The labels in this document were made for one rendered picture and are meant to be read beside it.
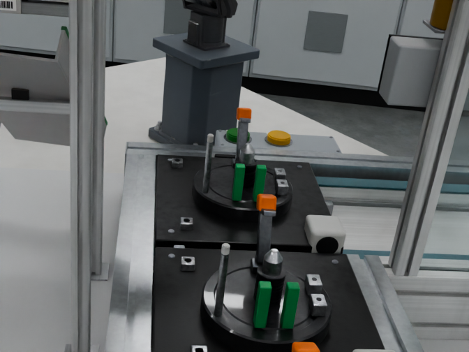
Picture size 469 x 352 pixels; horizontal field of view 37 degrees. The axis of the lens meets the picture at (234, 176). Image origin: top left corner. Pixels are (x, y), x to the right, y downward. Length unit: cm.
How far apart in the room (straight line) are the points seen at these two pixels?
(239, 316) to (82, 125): 25
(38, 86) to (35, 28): 334
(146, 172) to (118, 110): 49
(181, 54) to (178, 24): 275
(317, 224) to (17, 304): 40
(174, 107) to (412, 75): 62
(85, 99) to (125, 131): 74
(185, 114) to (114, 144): 16
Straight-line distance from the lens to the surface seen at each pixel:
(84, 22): 65
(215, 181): 96
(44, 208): 114
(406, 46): 78
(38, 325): 91
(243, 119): 97
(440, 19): 79
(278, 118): 154
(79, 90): 68
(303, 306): 75
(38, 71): 82
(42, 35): 419
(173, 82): 130
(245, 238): 88
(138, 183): 102
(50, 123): 97
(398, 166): 117
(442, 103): 79
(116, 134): 139
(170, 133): 134
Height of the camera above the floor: 144
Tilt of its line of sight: 27 degrees down
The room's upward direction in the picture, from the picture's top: 7 degrees clockwise
